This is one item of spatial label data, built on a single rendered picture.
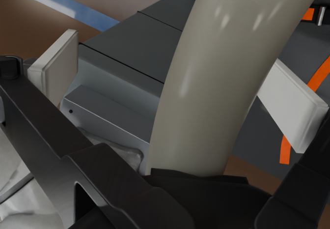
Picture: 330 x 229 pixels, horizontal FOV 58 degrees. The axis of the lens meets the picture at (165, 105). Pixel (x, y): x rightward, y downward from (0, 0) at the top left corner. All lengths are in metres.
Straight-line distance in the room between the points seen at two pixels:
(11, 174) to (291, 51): 1.16
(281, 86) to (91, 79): 0.58
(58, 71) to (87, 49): 0.60
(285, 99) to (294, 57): 1.22
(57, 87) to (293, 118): 0.13
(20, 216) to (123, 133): 0.25
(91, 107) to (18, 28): 1.39
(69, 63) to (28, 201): 0.41
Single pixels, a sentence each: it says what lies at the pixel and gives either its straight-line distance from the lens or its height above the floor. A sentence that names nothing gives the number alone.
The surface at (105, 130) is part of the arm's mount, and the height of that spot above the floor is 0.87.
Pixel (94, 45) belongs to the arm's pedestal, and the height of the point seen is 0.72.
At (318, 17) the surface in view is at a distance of 1.33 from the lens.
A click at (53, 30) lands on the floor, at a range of 1.85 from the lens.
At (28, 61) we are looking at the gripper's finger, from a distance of 0.17.
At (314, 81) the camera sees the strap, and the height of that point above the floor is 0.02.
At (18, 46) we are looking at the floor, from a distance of 2.09.
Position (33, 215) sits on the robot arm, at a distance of 0.57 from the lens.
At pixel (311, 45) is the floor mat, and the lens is 1.39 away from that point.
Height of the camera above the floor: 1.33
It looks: 53 degrees down
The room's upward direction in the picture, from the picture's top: 144 degrees counter-clockwise
